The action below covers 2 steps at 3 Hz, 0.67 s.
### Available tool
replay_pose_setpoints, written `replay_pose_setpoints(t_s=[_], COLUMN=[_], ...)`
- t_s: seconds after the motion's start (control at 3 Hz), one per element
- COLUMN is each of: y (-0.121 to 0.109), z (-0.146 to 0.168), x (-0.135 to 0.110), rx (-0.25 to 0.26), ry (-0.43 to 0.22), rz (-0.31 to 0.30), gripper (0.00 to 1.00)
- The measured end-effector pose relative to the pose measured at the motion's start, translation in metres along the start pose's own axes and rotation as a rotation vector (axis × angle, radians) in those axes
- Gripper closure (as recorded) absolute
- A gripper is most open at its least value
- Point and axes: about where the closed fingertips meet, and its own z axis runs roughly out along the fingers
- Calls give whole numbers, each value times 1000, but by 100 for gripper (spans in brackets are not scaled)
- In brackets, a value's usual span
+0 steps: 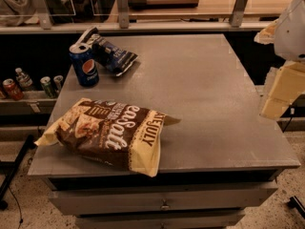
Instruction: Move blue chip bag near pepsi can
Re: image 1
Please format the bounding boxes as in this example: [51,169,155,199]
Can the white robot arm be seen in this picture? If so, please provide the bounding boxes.
[254,0,305,119]

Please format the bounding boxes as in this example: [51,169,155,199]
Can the brown sea salt chip bag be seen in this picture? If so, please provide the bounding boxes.
[35,98,179,177]

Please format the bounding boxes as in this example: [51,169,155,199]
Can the blue chip bag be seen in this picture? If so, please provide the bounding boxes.
[77,27,138,76]

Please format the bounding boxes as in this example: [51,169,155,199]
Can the blue pepsi can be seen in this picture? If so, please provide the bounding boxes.
[69,43,99,87]

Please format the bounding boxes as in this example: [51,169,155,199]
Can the silver soda can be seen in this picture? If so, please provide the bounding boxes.
[53,75,64,93]

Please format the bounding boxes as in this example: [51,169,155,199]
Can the green soda can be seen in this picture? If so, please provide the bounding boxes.
[40,76,56,98]

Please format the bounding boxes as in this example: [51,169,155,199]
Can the red soda can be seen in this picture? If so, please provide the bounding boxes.
[3,78,24,100]

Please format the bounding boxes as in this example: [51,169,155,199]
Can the upper grey drawer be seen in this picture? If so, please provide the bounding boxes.
[50,181,277,215]

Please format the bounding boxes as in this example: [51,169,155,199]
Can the grey drawer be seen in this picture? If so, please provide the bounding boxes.
[75,210,245,229]
[50,181,277,215]

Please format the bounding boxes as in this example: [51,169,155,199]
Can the lower grey drawer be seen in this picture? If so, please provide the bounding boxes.
[75,210,245,229]

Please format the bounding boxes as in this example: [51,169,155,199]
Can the clear water bottle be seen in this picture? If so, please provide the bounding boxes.
[15,68,35,92]

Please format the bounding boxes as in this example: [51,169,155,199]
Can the black stand leg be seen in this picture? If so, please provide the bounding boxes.
[0,135,35,211]

